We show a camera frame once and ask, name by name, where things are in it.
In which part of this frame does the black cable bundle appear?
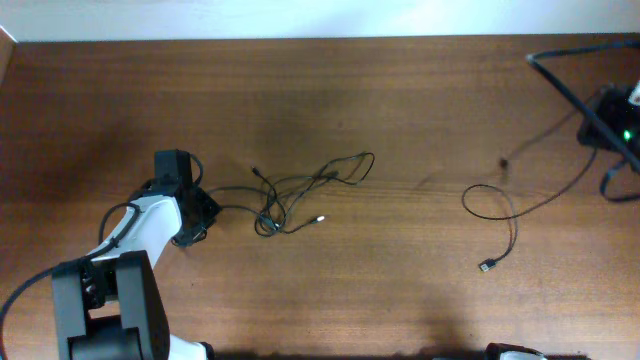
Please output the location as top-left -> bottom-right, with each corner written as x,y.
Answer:
205,151 -> 376,238

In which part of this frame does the long black usb cable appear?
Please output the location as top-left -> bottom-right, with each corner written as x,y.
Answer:
460,99 -> 601,273

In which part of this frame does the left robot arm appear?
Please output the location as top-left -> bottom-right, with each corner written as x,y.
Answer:
52,149 -> 221,359

